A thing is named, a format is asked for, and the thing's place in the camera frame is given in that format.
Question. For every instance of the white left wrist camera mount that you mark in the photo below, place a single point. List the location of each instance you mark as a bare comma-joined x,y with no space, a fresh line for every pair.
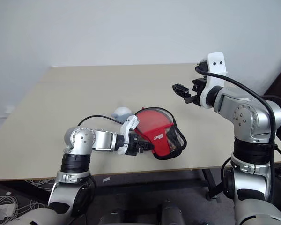
128,127

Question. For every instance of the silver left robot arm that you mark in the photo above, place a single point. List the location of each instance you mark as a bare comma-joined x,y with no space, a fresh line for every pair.
100,139

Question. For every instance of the small white paper tag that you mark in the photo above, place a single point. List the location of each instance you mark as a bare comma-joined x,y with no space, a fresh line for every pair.
105,179

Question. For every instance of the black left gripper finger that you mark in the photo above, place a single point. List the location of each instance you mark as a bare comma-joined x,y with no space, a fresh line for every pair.
148,145

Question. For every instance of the dark rounded shape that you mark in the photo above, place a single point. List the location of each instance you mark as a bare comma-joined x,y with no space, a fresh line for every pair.
171,212

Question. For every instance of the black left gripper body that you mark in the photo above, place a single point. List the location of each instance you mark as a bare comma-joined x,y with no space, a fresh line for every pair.
134,146

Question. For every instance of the white ball on grey holder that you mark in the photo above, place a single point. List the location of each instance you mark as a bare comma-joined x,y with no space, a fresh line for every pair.
121,112

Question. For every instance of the red table tennis paddle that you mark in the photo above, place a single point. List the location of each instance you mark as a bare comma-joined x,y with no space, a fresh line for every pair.
152,119

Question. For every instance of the black table leg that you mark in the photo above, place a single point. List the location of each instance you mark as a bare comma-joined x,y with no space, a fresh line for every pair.
210,182

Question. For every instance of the red and black mesh paddle case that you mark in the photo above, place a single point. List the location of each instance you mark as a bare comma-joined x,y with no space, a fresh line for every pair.
165,140

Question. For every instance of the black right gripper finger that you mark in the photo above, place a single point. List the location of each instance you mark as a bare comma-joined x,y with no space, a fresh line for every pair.
189,99
180,89

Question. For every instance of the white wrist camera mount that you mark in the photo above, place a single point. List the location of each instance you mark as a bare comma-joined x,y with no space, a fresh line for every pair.
215,70
128,127

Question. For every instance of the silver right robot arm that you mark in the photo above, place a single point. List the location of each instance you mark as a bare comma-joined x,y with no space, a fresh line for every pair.
246,117

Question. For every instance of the white power adapter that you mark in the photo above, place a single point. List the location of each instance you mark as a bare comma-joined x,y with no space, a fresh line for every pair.
3,211

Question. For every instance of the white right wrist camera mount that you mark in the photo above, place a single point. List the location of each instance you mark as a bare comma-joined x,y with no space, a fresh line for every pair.
215,70

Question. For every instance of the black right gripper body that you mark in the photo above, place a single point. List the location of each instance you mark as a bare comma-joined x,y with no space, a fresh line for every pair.
198,87

